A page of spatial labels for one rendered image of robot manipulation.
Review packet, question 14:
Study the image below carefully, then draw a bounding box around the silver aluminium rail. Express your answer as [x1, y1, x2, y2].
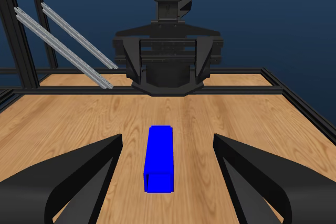
[14, 7, 114, 90]
[41, 2, 119, 70]

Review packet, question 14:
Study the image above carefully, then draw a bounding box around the black table frame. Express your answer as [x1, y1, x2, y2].
[0, 0, 336, 147]

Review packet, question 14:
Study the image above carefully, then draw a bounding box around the blue hollow socket block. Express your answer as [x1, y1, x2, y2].
[143, 125, 175, 194]

